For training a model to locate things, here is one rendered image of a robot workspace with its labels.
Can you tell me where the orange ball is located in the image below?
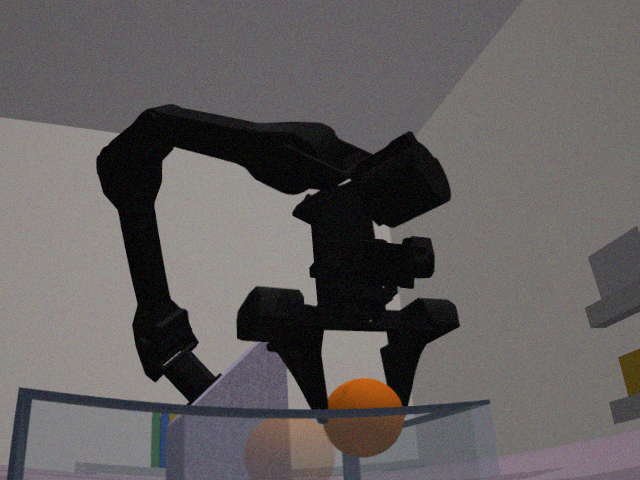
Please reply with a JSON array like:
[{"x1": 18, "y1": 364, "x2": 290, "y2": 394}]
[{"x1": 328, "y1": 378, "x2": 403, "y2": 409}]

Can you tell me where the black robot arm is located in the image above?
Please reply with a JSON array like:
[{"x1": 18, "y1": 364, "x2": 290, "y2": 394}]
[{"x1": 96, "y1": 104, "x2": 451, "y2": 405}]

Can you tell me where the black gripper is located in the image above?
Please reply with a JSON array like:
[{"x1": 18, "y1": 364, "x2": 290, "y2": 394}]
[{"x1": 236, "y1": 231, "x2": 460, "y2": 409}]

